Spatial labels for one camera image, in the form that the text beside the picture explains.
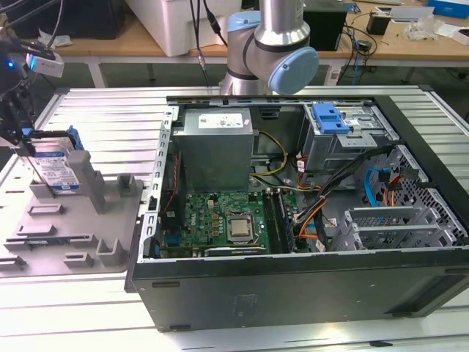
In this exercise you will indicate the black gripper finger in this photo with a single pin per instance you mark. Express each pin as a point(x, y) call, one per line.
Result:
point(9, 124)
point(26, 146)

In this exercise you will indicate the hard disk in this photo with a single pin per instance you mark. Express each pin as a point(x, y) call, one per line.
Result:
point(55, 168)

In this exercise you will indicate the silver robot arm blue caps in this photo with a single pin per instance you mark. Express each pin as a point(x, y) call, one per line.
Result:
point(278, 29)

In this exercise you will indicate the silver disk bay cage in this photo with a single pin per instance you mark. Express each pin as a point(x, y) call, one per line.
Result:
point(384, 234)

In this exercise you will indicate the crumpled white paper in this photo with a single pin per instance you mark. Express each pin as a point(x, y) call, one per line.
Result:
point(60, 39)

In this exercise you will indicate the grey parts rack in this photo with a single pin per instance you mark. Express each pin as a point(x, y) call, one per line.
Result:
point(73, 227)

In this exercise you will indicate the spare RAM stick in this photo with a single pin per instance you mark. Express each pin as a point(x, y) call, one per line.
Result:
point(38, 242)

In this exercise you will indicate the large black box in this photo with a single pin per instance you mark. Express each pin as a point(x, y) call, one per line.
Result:
point(91, 18)

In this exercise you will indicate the white printer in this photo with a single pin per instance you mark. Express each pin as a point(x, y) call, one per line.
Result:
point(176, 25)

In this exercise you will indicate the grey power supply unit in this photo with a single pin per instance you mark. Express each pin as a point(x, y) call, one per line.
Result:
point(212, 157)

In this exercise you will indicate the green motherboard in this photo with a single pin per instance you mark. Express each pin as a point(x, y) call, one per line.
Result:
point(205, 220)

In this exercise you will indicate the silver CPU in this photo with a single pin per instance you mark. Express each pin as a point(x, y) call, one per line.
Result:
point(240, 227)

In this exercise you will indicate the black expansion card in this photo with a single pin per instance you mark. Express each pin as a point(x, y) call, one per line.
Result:
point(234, 251)

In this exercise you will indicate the black RAM slot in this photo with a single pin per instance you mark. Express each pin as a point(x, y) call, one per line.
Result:
point(275, 220)
point(268, 216)

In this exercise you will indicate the installed RAM stick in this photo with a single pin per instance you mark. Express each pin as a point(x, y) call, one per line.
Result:
point(286, 223)

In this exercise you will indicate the silver optical drive cage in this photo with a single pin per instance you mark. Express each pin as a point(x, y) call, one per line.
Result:
point(329, 154)

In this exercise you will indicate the black PC case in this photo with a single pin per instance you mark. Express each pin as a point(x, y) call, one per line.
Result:
point(293, 293)

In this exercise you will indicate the blue drive cage latch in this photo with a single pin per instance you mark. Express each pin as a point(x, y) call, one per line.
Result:
point(329, 119)

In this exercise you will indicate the small black box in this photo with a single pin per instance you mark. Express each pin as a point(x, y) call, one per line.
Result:
point(377, 23)

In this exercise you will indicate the flat white box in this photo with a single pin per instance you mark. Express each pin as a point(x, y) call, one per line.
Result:
point(410, 14)

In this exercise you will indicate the crumpled clear plastic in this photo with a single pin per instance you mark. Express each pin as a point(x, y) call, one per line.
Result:
point(421, 31)

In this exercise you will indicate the white card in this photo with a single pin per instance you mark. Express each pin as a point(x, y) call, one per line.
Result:
point(447, 30)

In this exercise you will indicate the blue cardboard box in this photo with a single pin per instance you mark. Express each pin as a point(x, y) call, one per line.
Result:
point(450, 8)

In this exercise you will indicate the wooden desk white frame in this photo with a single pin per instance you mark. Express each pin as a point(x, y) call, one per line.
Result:
point(91, 47)

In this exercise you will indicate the CPU socket with metal frame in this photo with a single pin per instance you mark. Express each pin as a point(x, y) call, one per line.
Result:
point(225, 227)

